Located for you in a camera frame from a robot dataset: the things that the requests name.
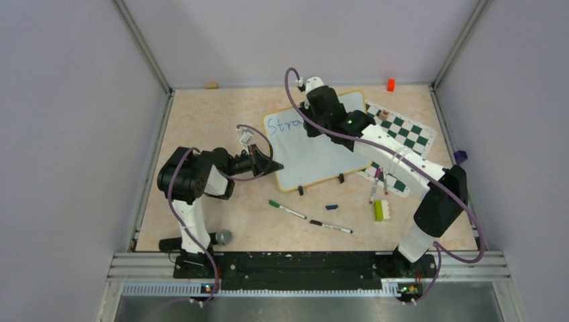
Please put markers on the purple small object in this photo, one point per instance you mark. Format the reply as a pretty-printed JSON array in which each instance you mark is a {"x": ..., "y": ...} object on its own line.
[{"x": 460, "y": 156}]

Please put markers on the yellow framed whiteboard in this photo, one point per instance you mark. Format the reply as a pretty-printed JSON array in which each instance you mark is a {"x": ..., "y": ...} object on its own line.
[{"x": 306, "y": 160}]

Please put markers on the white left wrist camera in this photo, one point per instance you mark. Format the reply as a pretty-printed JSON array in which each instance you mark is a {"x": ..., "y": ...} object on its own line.
[{"x": 246, "y": 136}]

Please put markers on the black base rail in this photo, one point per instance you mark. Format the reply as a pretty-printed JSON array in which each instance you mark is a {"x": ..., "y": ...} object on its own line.
[{"x": 308, "y": 271}]

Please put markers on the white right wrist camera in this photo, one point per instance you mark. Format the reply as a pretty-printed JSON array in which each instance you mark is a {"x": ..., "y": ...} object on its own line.
[{"x": 306, "y": 85}]

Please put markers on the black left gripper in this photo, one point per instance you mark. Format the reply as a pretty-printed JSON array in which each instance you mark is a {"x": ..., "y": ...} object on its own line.
[{"x": 260, "y": 164}]

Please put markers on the orange red small block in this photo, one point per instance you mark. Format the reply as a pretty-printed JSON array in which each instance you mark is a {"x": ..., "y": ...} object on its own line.
[{"x": 391, "y": 84}]

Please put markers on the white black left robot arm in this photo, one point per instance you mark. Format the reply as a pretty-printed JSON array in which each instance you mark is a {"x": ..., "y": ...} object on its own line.
[{"x": 188, "y": 176}]

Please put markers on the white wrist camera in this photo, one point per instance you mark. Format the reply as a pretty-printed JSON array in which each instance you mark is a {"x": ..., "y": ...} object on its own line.
[
  {"x": 246, "y": 136},
  {"x": 306, "y": 85}
]

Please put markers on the green capped marker pen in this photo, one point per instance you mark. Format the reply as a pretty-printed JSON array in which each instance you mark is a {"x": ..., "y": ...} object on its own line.
[{"x": 279, "y": 206}]

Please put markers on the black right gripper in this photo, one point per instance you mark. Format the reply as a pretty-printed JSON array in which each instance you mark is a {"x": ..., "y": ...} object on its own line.
[{"x": 311, "y": 131}]

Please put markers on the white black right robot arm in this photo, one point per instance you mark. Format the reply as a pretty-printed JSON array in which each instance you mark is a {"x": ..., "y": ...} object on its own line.
[{"x": 442, "y": 191}]

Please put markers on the black capped marker pen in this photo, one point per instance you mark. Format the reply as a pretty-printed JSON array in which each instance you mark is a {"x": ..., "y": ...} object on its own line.
[{"x": 333, "y": 227}]

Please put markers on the green white toy brick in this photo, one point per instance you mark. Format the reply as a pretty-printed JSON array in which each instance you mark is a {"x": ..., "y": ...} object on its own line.
[{"x": 381, "y": 210}]

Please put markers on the green white chess mat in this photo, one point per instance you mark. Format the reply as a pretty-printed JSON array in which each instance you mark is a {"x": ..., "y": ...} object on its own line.
[{"x": 412, "y": 134}]

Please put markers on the brown white chess piece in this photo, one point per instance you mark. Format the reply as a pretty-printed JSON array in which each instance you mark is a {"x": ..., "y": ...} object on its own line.
[{"x": 384, "y": 115}]

